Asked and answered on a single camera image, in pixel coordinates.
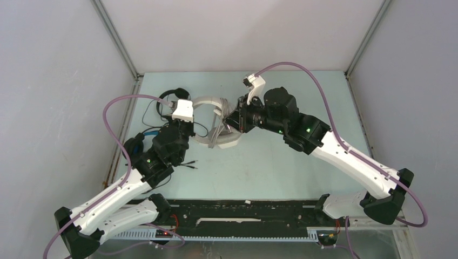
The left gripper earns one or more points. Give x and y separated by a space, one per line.
189 124

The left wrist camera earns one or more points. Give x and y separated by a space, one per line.
182 109

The blue black headphones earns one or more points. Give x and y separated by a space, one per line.
134 146

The white headphones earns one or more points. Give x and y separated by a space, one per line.
221 135

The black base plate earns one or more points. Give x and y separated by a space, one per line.
250 219

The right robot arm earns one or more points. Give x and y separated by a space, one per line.
278 112

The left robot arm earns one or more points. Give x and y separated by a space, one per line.
85 228

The aluminium frame rail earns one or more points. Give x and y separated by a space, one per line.
112 31

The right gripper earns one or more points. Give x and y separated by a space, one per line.
238 119

